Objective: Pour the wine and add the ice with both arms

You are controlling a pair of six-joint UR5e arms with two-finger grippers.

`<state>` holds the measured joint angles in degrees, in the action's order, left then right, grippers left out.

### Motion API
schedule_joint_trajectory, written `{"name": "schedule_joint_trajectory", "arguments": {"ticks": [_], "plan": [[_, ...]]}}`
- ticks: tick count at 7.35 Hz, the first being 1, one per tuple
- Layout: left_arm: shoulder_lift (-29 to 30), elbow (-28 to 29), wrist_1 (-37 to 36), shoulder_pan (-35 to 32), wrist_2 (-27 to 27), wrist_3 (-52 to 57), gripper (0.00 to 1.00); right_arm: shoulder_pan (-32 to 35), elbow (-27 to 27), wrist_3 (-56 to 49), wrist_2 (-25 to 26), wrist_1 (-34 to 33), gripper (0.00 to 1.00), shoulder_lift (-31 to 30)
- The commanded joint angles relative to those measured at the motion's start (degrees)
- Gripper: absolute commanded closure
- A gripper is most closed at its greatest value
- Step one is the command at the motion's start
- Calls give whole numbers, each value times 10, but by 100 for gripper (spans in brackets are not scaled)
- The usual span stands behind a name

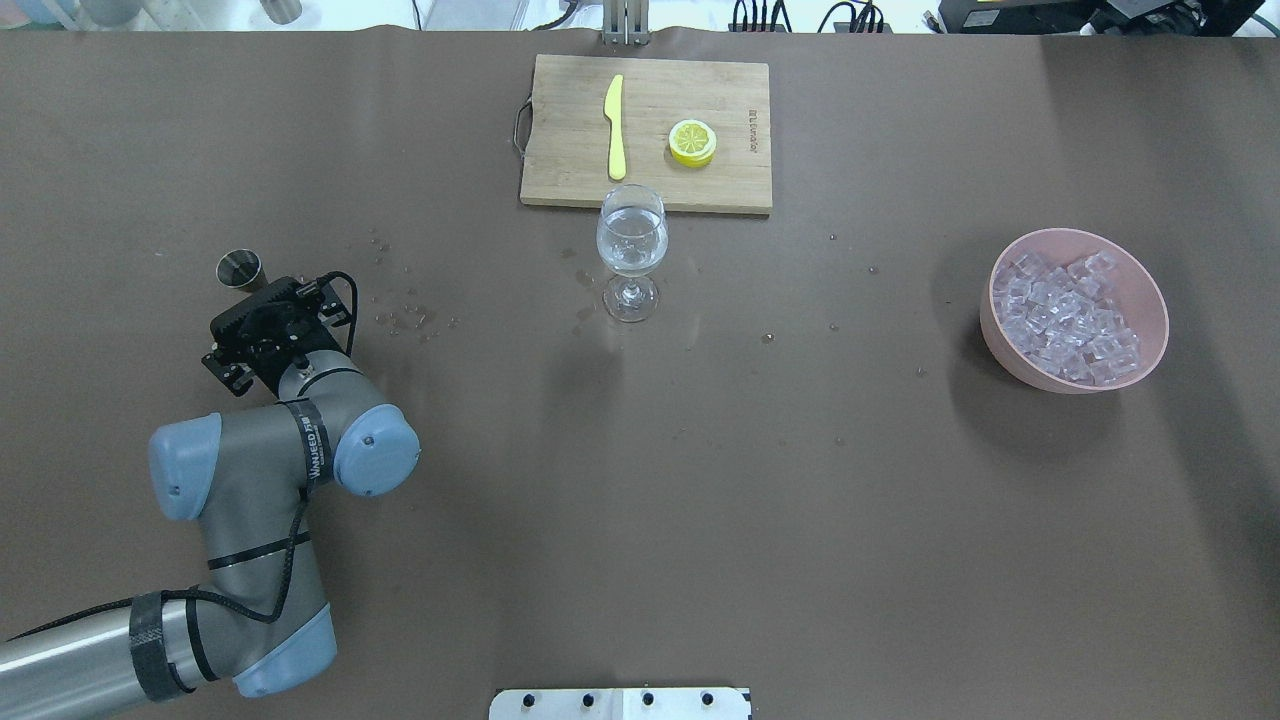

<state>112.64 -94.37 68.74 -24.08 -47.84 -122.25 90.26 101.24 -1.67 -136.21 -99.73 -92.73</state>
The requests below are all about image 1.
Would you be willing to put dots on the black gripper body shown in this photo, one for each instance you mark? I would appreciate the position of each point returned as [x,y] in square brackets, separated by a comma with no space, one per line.
[224,366]

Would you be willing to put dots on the steel cocktail jigger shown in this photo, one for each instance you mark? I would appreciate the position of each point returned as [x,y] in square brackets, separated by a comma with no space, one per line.
[241,270]

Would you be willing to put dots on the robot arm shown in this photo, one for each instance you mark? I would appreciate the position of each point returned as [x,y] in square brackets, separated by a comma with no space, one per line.
[262,618]

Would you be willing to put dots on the clear wine glass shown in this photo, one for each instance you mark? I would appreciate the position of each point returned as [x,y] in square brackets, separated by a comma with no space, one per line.
[632,239]

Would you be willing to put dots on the pink bowl of ice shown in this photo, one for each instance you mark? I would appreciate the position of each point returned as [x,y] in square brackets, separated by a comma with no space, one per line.
[1070,312]

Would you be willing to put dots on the wooden cutting board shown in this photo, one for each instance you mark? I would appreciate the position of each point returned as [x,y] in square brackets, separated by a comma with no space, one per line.
[566,154]

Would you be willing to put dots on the yellow plastic knife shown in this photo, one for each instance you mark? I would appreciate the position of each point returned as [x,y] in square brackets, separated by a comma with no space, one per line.
[617,167]

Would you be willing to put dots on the yellow lemon slice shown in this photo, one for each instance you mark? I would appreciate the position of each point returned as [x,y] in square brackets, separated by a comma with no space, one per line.
[692,143]

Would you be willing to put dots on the white mounting plate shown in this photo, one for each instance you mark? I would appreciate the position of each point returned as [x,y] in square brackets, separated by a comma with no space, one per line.
[623,703]

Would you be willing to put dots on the aluminium frame post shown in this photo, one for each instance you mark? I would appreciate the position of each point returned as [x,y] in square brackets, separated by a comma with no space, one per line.
[625,22]

